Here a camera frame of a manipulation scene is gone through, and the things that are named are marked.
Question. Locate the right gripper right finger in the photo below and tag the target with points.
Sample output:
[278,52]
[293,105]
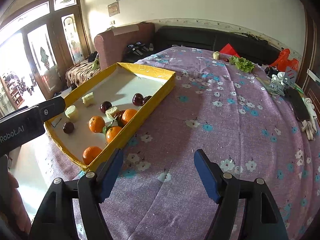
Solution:
[210,174]

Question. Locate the patterned blanket bed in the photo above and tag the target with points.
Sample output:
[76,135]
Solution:
[82,72]

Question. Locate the yellow white cardboard tray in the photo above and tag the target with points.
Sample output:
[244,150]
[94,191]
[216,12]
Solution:
[116,84]

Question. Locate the person's left hand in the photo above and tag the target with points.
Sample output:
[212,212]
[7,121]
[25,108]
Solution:
[22,219]

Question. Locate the orange mandarin in tray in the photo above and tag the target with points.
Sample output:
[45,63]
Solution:
[90,154]

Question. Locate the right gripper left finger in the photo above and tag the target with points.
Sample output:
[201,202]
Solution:
[107,174]

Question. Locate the purple floral tablecloth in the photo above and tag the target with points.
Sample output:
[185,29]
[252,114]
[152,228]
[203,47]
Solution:
[230,115]

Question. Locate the black smartphone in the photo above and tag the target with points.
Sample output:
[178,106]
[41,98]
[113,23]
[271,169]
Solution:
[299,108]

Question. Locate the large corn cob piece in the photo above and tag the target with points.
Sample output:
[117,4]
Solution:
[88,99]

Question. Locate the far corn cob piece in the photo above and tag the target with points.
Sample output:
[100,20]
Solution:
[216,55]

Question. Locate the red jujube date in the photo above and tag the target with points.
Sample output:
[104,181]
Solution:
[118,118]

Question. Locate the small corn cob piece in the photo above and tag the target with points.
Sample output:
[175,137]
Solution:
[110,113]

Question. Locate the green lettuce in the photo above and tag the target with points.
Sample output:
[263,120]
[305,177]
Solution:
[242,64]

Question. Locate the white work gloves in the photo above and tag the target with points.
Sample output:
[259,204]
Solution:
[309,126]

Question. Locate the white garlic bunch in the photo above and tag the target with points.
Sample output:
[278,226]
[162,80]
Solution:
[276,84]

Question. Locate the small orange mandarin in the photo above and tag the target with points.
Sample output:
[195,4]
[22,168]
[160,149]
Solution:
[96,124]

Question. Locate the red plastic bag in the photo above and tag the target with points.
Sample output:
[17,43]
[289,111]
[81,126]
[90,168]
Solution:
[283,61]

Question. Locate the corn cob piece in tray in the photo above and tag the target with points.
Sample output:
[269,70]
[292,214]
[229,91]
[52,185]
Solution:
[71,113]

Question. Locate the black leather sofa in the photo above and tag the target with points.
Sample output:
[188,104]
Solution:
[249,47]

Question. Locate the grey slotted spatula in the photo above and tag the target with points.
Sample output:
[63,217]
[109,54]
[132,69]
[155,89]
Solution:
[290,77]

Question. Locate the wooden glass door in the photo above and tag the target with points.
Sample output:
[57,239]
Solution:
[39,44]

